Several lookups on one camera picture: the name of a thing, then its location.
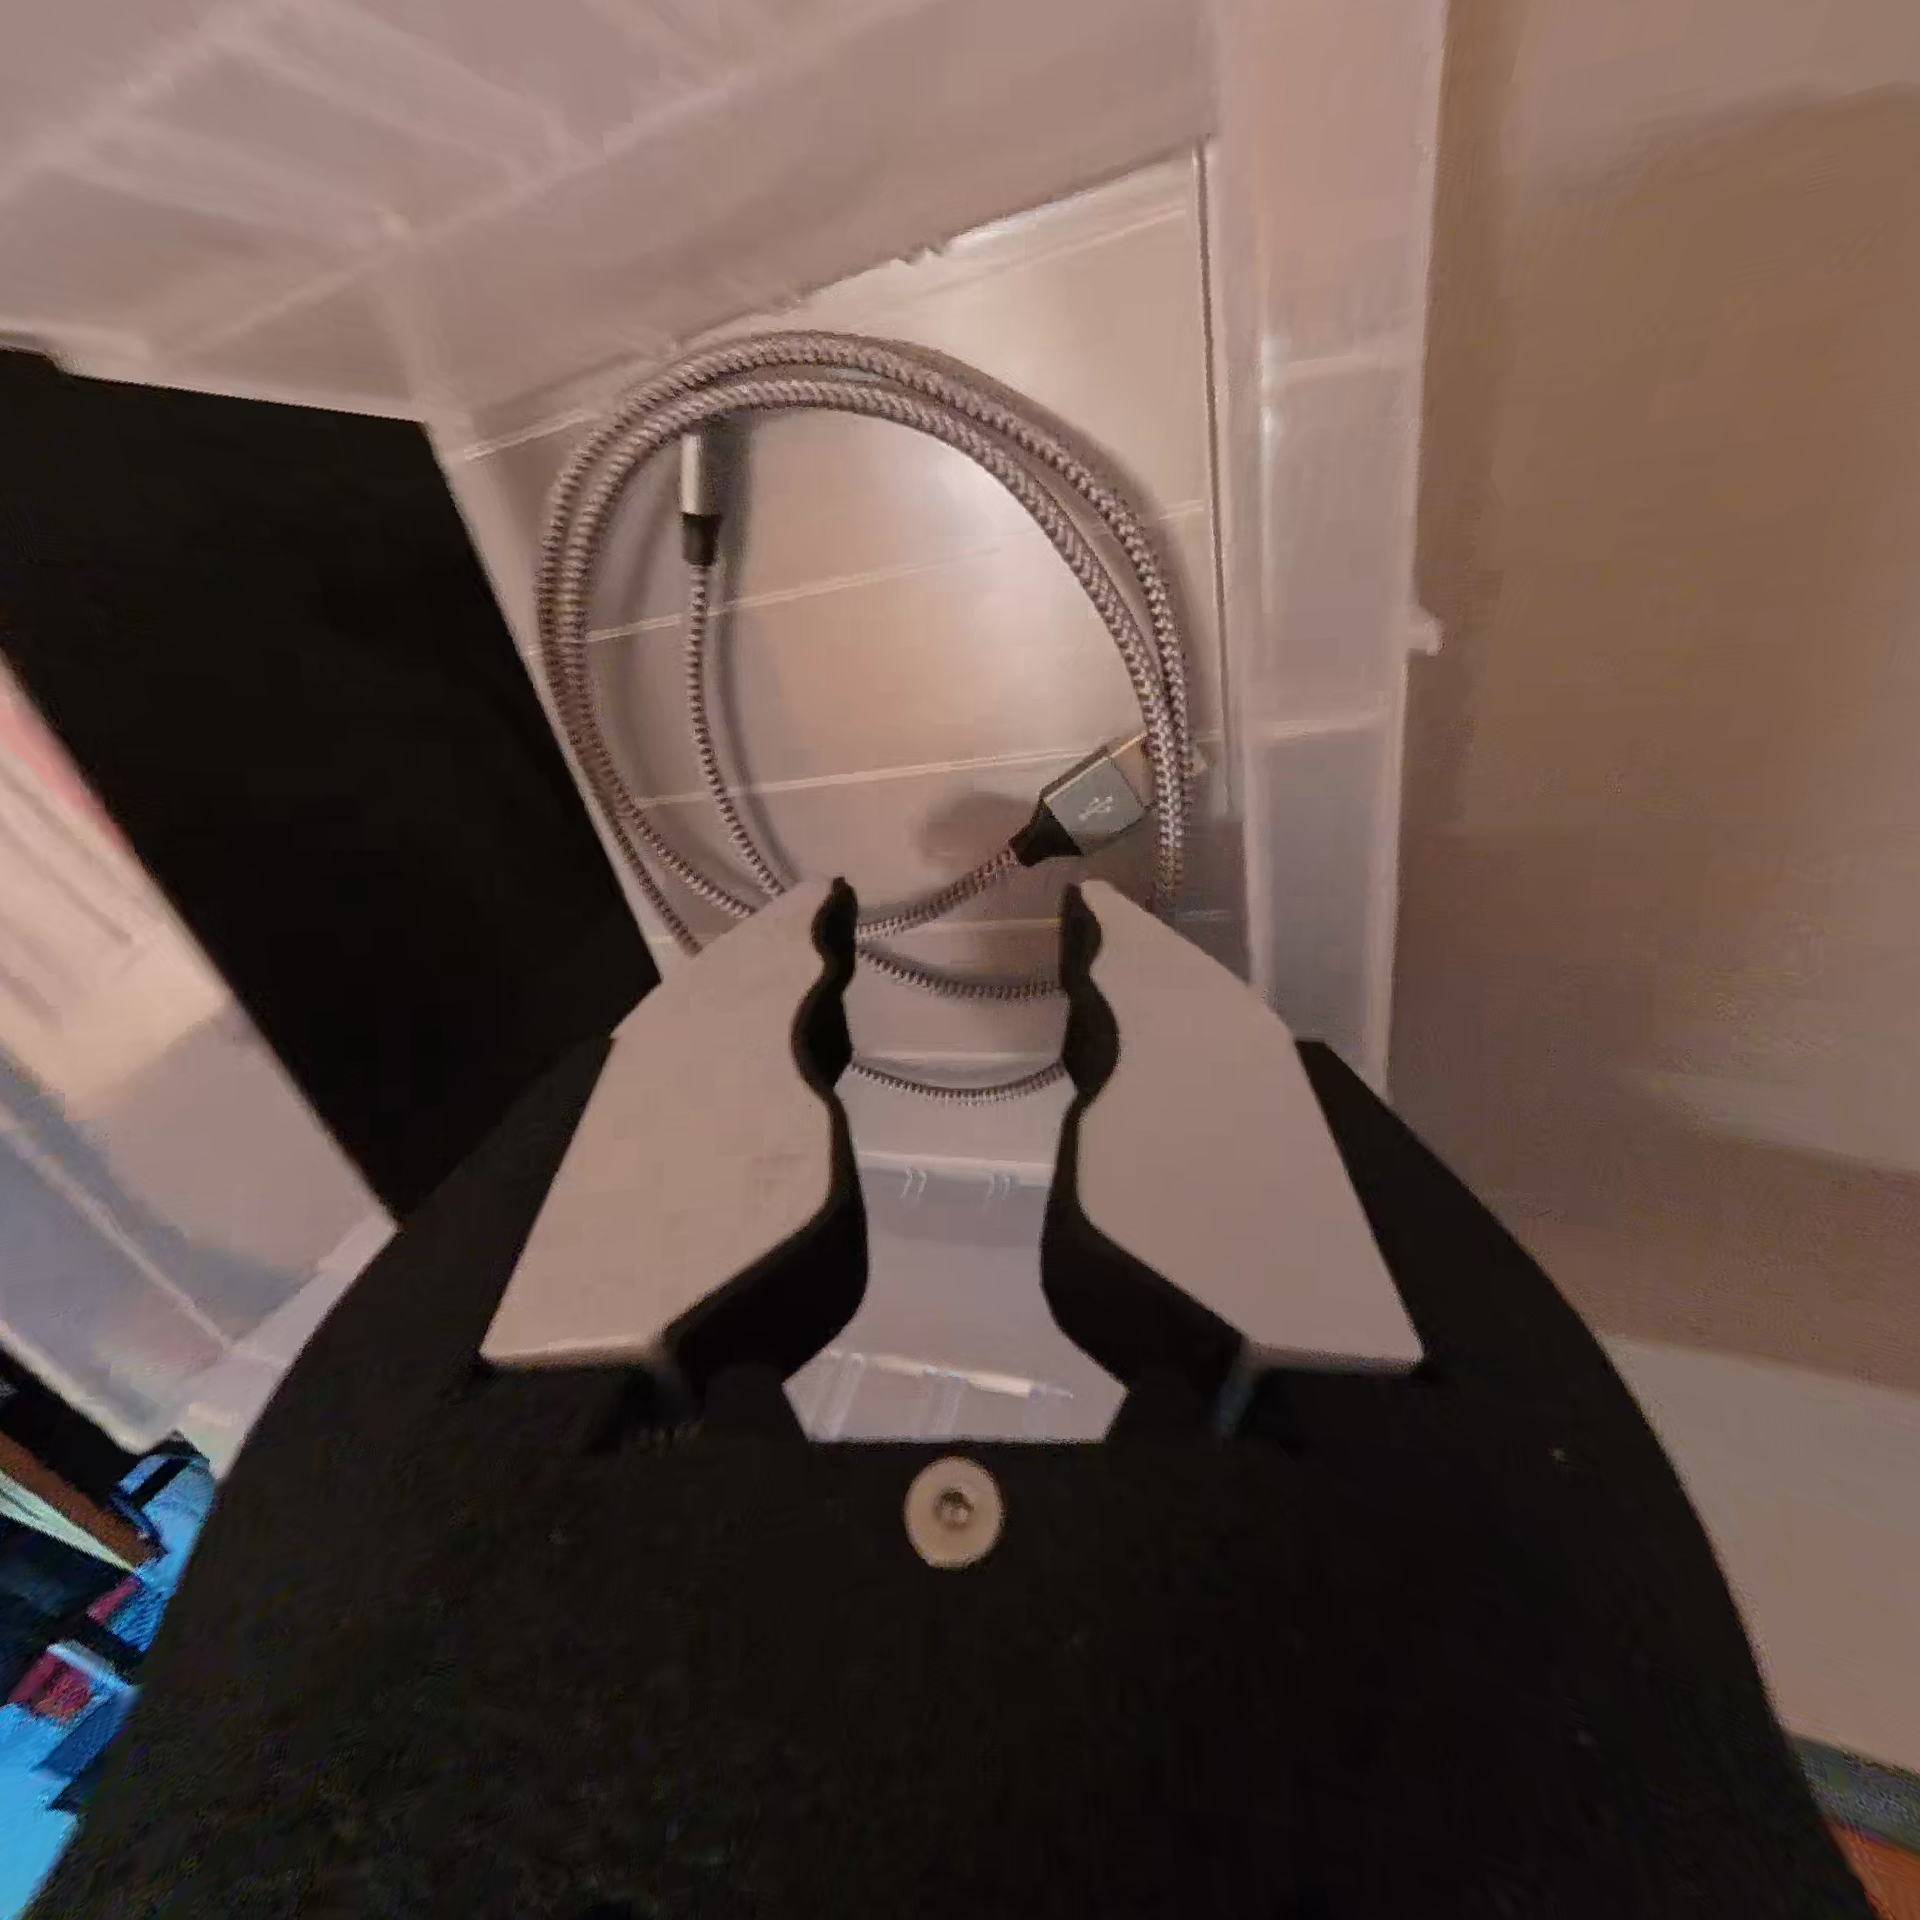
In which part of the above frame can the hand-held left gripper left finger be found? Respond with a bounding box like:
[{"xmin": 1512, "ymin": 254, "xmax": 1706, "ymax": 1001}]
[{"xmin": 477, "ymin": 879, "xmax": 872, "ymax": 1389}]

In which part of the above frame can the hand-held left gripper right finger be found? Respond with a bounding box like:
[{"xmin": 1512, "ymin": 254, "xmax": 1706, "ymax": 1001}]
[{"xmin": 1042, "ymin": 879, "xmax": 1427, "ymax": 1396}]

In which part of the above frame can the grey braided cable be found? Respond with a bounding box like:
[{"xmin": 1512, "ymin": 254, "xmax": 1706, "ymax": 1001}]
[{"xmin": 534, "ymin": 328, "xmax": 1205, "ymax": 1109}]

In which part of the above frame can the clear plastic bin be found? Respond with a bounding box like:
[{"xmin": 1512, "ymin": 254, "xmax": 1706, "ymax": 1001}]
[{"xmin": 0, "ymin": 0, "xmax": 1450, "ymax": 1502}]

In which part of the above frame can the dark grey metal slab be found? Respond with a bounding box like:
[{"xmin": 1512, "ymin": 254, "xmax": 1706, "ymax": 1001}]
[{"xmin": 0, "ymin": 348, "xmax": 663, "ymax": 1220}]

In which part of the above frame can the blue printed paper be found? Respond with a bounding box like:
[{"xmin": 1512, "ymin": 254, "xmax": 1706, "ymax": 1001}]
[{"xmin": 0, "ymin": 1447, "xmax": 226, "ymax": 1853}]

